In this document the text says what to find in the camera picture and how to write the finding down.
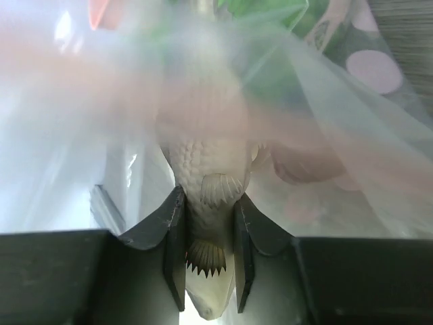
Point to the white toy fish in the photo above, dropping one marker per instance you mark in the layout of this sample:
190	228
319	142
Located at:
207	130

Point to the green polka dot toy food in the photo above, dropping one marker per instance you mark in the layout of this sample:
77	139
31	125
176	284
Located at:
344	31

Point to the pink divided organizer box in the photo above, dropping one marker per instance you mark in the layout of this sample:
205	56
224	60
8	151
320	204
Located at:
98	14

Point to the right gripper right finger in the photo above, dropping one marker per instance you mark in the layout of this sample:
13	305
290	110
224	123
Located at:
283	279

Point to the clear zip top bag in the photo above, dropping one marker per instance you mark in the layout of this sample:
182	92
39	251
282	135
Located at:
79	115

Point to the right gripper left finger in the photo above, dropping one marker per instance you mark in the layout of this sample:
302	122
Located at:
96	277

